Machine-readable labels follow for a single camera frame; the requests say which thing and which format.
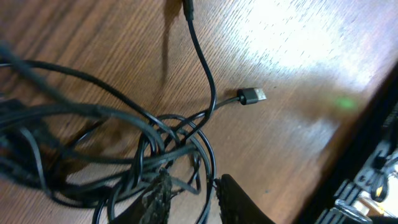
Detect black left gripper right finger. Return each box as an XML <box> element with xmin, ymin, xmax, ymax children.
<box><xmin>215</xmin><ymin>174</ymin><xmax>274</xmax><ymax>224</ymax></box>

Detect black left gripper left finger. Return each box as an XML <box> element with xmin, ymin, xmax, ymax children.
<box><xmin>110</xmin><ymin>169</ymin><xmax>172</xmax><ymax>224</ymax></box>

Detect black cable with silver USB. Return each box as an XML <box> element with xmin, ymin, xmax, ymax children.
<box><xmin>133</xmin><ymin>86</ymin><xmax>267</xmax><ymax>224</ymax></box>

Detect black cable with micro plug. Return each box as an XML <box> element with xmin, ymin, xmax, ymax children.
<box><xmin>161</xmin><ymin>0</ymin><xmax>218</xmax><ymax>147</ymax></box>

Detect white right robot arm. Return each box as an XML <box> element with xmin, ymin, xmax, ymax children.
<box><xmin>293</xmin><ymin>67</ymin><xmax>397</xmax><ymax>223</ymax></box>

